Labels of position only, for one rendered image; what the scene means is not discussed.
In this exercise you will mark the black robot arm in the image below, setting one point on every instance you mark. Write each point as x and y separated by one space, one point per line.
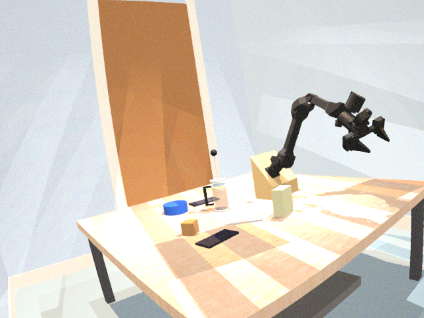
300 110

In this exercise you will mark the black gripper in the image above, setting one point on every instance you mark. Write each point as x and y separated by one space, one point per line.
351 140

